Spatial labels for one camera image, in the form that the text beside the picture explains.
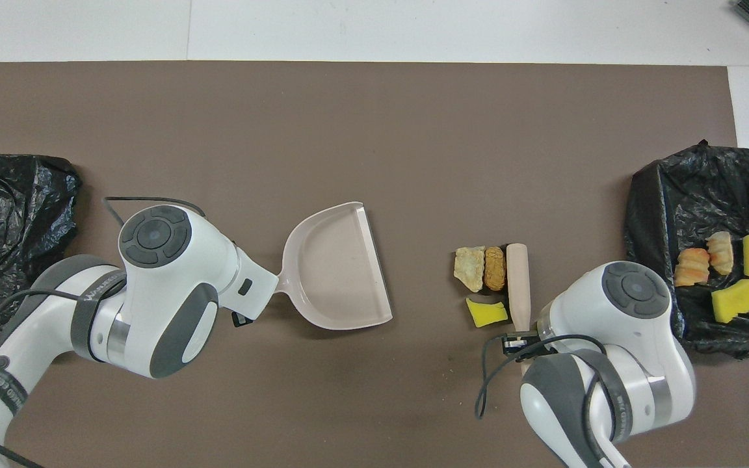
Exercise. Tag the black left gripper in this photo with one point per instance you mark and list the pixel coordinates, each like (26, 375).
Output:
(239, 318)

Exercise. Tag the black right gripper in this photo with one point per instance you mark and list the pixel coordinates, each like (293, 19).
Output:
(536, 334)

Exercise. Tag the yellow sponge wedge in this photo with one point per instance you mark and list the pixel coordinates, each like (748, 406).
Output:
(486, 314)

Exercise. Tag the beige brush with black bristles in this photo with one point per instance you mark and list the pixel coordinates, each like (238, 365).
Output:
(517, 279)

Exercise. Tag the brown fried bread piece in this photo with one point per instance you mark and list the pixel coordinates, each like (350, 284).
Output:
(495, 268)

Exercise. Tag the pale foam piece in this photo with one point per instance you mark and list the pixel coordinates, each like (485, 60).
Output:
(720, 253)
(470, 268)

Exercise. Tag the beige plastic dustpan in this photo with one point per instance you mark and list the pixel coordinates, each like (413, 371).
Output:
(342, 273)

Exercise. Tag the orange croissant piece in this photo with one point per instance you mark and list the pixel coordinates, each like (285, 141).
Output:
(692, 267)

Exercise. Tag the rounded yellow sponge piece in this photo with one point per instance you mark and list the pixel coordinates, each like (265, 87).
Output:
(735, 301)

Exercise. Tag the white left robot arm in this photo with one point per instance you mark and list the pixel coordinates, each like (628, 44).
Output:
(173, 305)

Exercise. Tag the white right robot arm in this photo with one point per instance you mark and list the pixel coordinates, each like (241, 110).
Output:
(621, 325)

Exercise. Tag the black trash bag bin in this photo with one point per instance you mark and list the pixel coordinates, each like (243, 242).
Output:
(10, 214)
(686, 195)

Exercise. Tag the brown table mat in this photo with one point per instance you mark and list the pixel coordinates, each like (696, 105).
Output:
(348, 117)

